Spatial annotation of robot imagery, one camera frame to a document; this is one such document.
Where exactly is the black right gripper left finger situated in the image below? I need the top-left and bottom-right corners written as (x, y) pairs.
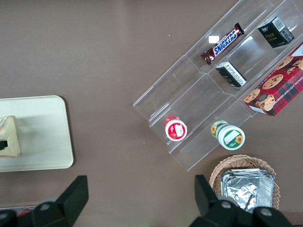
top-left (31, 175), bottom-right (89, 227)

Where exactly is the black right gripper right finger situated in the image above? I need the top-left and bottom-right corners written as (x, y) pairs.
top-left (191, 175), bottom-right (240, 227)

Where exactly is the triangular sandwich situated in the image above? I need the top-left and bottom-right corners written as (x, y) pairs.
top-left (0, 115), bottom-right (22, 158)

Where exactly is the light wicker basket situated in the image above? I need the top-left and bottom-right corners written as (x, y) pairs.
top-left (209, 154), bottom-right (280, 211)

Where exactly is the aluminium foil tray stack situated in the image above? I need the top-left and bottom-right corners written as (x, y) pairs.
top-left (220, 168), bottom-right (276, 214)

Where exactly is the cream plastic serving tray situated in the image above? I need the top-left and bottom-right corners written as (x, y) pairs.
top-left (0, 95), bottom-right (74, 173)

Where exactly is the green-lidded white cup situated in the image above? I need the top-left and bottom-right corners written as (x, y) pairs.
top-left (210, 120), bottom-right (246, 151)

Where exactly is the red-lidded white cup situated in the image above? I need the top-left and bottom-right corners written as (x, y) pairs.
top-left (164, 114), bottom-right (189, 142)

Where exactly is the clear acrylic stepped display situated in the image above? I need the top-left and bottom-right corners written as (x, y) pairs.
top-left (132, 0), bottom-right (303, 172)

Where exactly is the small black carton box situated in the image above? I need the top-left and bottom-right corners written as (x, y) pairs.
top-left (215, 61), bottom-right (248, 88)
top-left (257, 16), bottom-right (295, 49)

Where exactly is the red tartan cookie box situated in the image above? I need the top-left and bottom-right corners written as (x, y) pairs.
top-left (243, 42), bottom-right (303, 118)

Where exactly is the Snickers chocolate bar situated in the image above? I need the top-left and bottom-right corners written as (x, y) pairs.
top-left (200, 22), bottom-right (245, 66)

